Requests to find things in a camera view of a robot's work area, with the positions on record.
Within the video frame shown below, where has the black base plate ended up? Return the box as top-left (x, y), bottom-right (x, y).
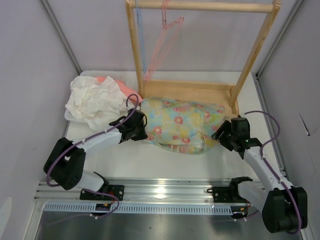
top-left (206, 186), bottom-right (247, 204)
top-left (79, 184), bottom-right (125, 201)

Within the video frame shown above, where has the slotted cable duct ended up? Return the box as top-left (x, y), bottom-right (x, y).
top-left (44, 202), bottom-right (247, 216)

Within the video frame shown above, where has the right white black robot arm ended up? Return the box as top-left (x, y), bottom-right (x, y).
top-left (207, 117), bottom-right (308, 234)

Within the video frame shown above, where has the blue wire hanger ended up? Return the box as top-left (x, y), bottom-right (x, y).
top-left (135, 0), bottom-right (147, 81)

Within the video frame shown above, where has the floral yellow skirt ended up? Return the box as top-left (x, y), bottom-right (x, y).
top-left (141, 97), bottom-right (226, 155)

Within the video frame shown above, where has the pink garment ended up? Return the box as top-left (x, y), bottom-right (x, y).
top-left (95, 76), bottom-right (143, 103)

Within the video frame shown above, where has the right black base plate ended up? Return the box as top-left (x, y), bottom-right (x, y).
top-left (206, 186), bottom-right (247, 204)

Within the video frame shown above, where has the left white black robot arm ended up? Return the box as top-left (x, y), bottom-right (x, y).
top-left (43, 109), bottom-right (148, 200)

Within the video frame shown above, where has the wooden clothes rack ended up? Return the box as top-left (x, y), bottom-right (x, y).
top-left (124, 0), bottom-right (281, 115)

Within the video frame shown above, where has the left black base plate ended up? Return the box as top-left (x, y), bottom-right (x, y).
top-left (79, 184), bottom-right (125, 201)

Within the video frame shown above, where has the aluminium mounting rail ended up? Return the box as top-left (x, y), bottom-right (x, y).
top-left (33, 178), bottom-right (231, 205)

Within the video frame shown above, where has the white crumpled garment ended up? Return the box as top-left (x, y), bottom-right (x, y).
top-left (65, 76), bottom-right (134, 131)

